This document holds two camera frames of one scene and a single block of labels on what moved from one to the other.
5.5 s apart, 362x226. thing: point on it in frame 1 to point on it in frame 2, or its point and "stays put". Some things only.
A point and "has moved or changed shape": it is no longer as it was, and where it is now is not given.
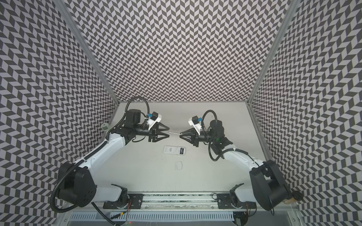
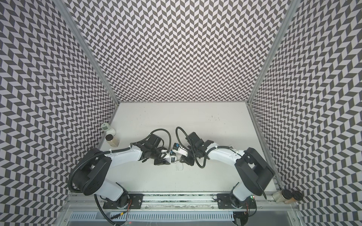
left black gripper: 153,135 to 161,162
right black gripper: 195,138 to 186,158
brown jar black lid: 296,196 stays put
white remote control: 176,150 has moved or changed shape
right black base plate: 225,202 stays put
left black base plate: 135,202 stays put
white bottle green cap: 105,126 stays put
